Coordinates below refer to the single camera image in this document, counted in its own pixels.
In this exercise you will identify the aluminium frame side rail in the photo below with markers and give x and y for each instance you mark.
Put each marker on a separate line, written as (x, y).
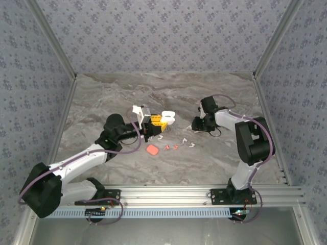
(62, 122)
(273, 132)

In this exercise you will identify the white earbud charging case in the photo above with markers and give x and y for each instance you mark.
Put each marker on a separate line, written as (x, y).
(168, 120)

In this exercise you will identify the aluminium mounting rail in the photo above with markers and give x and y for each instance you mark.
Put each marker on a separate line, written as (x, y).
(166, 195)

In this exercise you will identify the small black controller board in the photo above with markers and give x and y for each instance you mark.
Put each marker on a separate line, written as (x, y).
(95, 212)
(240, 214)

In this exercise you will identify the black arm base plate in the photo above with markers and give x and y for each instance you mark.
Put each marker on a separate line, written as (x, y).
(112, 195)
(219, 196)

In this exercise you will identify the pink earbud charging case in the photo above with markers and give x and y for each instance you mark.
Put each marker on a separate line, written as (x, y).
(152, 150)

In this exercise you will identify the aluminium frame post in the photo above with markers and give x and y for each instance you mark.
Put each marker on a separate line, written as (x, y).
(51, 38)
(278, 38)

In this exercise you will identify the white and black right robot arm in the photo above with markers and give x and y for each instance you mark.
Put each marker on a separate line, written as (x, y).
(245, 173)

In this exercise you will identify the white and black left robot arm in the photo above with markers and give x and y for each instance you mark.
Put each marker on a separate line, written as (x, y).
(76, 160)

